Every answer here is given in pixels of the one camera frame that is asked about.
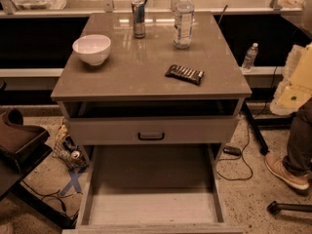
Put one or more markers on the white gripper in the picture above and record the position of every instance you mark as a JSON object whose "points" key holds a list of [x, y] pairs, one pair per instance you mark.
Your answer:
{"points": [[297, 82]]}

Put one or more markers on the large clear water bottle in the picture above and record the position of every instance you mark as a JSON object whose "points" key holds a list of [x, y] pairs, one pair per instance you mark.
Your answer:
{"points": [[184, 15]]}

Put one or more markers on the grey drawer cabinet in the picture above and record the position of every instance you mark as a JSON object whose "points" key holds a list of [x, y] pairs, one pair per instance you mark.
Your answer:
{"points": [[132, 82]]}

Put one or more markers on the black stand leg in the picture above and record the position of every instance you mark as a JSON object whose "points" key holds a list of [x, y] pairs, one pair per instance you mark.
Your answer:
{"points": [[263, 148]]}

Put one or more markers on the black power adapter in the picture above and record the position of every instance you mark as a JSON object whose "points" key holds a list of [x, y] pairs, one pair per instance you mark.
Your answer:
{"points": [[232, 151]]}

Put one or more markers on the small water bottle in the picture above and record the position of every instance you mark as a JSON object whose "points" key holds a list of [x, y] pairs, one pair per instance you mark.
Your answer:
{"points": [[250, 56]]}

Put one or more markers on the wire basket with cans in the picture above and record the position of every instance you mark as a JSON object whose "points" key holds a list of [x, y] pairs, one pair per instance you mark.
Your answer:
{"points": [[67, 151]]}

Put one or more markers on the white ceramic bowl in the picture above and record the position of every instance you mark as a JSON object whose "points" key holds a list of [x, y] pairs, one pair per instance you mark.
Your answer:
{"points": [[92, 49]]}

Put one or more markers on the closed drawer with black handle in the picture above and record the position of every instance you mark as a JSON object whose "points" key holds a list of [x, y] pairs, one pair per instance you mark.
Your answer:
{"points": [[155, 130]]}

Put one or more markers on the blue tape cross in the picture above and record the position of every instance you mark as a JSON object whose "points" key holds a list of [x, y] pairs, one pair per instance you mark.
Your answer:
{"points": [[74, 174]]}

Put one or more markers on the tan shoe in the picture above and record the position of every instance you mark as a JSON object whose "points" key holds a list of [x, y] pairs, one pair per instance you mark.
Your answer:
{"points": [[275, 167]]}

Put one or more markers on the dark brown chair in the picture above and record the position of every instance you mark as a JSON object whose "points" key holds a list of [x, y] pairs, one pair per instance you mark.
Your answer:
{"points": [[22, 149]]}

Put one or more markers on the red bull can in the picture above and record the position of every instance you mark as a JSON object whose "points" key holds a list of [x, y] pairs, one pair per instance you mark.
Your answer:
{"points": [[138, 19]]}

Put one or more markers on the open middle drawer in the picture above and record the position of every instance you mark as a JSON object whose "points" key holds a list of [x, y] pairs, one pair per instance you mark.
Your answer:
{"points": [[152, 189]]}

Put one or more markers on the black chair base leg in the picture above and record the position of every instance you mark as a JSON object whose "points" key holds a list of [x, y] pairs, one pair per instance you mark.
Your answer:
{"points": [[274, 208]]}

